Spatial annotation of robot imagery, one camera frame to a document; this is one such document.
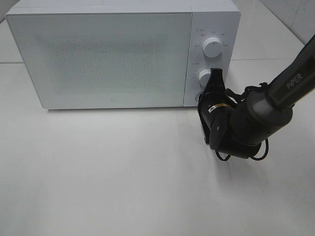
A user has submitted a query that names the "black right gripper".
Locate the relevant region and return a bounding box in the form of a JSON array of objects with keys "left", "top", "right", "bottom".
[{"left": 197, "top": 68, "right": 237, "bottom": 145}]

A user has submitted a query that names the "round white door button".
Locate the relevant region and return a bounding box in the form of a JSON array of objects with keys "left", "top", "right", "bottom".
[{"left": 195, "top": 92, "right": 203, "bottom": 102}]

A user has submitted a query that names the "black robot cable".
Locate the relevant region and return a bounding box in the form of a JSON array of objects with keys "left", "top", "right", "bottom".
[{"left": 215, "top": 82, "right": 270, "bottom": 162}]

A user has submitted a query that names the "white microwave door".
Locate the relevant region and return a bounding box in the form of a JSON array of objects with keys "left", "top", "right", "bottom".
[{"left": 7, "top": 13, "right": 191, "bottom": 109}]

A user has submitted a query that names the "white microwave oven body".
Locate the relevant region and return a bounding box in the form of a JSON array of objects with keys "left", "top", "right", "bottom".
[{"left": 5, "top": 0, "right": 241, "bottom": 108}]

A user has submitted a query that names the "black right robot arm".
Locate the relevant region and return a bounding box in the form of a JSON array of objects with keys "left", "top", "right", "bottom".
[{"left": 197, "top": 37, "right": 315, "bottom": 161}]

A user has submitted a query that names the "white microwave knob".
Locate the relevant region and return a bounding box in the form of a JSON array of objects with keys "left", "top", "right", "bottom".
[
  {"left": 201, "top": 35, "right": 223, "bottom": 58},
  {"left": 198, "top": 69, "right": 211, "bottom": 87}
]

